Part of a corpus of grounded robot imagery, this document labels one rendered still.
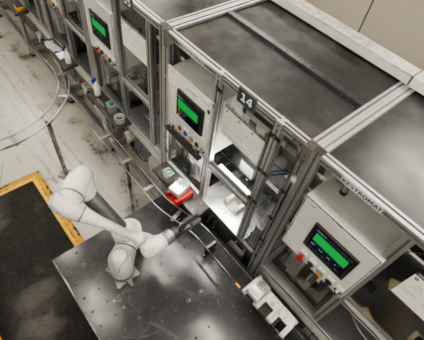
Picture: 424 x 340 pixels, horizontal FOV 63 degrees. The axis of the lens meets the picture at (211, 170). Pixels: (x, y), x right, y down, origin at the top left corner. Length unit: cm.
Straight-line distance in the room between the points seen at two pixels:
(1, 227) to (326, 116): 306
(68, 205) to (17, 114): 290
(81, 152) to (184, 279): 214
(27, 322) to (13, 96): 279
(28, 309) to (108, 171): 151
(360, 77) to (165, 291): 180
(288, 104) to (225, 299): 142
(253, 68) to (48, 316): 250
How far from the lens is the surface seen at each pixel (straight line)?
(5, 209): 392
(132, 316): 250
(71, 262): 270
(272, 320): 236
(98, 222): 205
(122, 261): 234
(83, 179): 207
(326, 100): 184
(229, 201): 257
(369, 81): 208
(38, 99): 491
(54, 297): 337
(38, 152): 427
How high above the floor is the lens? 308
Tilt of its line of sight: 52 degrees down
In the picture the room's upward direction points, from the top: 10 degrees clockwise
